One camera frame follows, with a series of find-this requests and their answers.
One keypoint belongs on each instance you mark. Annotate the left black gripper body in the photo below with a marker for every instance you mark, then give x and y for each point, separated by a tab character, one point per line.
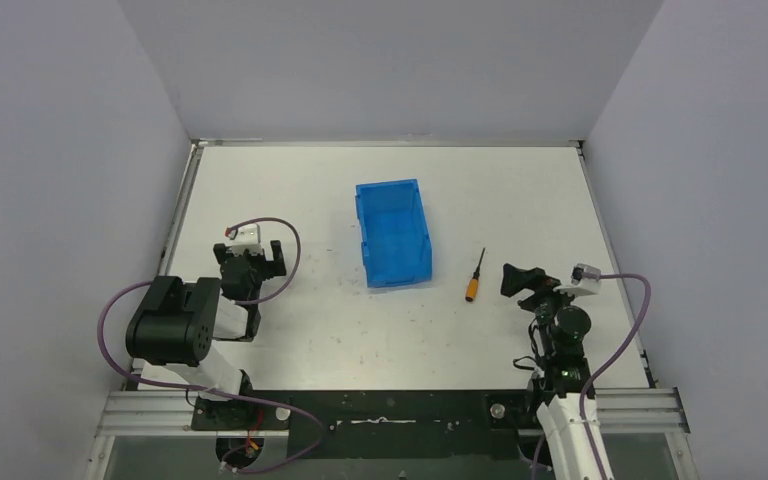
254	262

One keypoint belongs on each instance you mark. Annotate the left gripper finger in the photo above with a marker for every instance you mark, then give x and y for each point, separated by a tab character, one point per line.
277	264
220	252

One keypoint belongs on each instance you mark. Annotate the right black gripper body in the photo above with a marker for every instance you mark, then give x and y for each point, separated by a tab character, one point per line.
537	289

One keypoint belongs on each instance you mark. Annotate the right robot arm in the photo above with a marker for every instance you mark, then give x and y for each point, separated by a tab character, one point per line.
562	395

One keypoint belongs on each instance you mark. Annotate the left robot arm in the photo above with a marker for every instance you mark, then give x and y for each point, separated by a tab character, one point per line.
177	324

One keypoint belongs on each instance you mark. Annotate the blue plastic bin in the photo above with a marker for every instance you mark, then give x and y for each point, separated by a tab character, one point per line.
396	246

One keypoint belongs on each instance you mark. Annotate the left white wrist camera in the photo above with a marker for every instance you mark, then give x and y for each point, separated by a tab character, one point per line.
244	239

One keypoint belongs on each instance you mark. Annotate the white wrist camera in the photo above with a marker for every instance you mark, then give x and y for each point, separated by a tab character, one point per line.
244	239
585	280

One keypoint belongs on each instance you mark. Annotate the orange handled screwdriver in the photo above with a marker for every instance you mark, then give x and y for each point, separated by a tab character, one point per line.
473	284

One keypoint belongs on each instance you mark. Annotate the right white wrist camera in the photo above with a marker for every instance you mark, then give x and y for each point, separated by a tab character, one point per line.
585	280

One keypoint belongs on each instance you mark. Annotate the aluminium front rail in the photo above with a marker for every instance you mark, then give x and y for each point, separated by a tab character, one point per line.
171	413

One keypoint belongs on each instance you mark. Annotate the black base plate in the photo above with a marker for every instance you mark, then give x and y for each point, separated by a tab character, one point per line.
424	441

